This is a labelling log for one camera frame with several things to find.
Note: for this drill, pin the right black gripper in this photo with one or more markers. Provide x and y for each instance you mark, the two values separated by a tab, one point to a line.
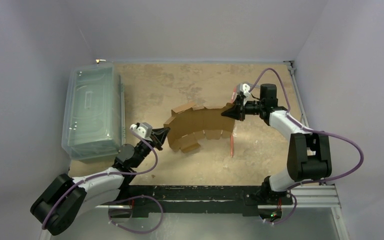
240	108

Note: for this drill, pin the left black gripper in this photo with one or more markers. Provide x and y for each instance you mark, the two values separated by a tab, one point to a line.
160	133

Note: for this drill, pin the brown cardboard box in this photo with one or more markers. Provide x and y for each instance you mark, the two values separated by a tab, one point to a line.
190	123

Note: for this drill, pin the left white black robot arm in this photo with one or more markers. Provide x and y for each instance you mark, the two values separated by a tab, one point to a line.
68	197

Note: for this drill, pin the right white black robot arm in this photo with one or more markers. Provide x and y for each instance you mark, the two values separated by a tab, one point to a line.
309	155

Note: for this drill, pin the clear plastic storage bin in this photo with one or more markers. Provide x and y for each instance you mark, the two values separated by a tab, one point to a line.
94	121

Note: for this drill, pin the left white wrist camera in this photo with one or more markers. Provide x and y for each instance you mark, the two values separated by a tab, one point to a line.
142	129

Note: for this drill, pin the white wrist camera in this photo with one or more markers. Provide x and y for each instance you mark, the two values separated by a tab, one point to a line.
243	88
142	129

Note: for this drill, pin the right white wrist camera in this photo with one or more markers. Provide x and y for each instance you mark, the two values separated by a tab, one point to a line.
243	88

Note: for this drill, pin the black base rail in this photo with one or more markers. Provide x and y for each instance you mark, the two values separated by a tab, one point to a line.
199	199

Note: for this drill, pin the aluminium frame rail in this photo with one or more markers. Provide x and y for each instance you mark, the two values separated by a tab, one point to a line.
321	196

